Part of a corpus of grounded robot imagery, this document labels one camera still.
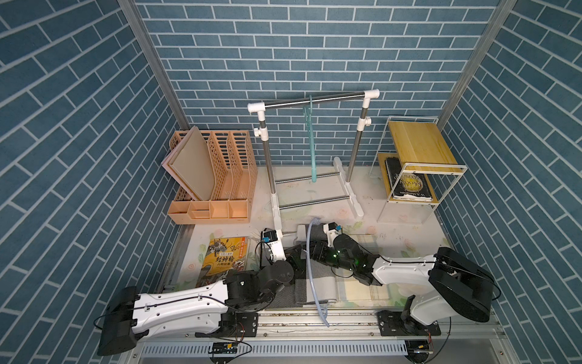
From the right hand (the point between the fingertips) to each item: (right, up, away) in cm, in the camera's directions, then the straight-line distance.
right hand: (305, 250), depth 81 cm
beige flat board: (-50, +34, +17) cm, 62 cm away
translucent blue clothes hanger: (+4, +8, +14) cm, 17 cm away
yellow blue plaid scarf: (+16, -14, -2) cm, 22 cm away
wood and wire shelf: (+39, +29, -5) cm, 49 cm away
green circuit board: (-26, -29, -9) cm, 40 cm away
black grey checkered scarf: (+4, -11, -4) cm, 13 cm away
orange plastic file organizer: (-35, +26, +32) cm, 53 cm away
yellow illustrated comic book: (-32, -4, +8) cm, 33 cm away
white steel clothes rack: (+20, +30, +29) cm, 46 cm away
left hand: (+2, +2, -10) cm, 10 cm away
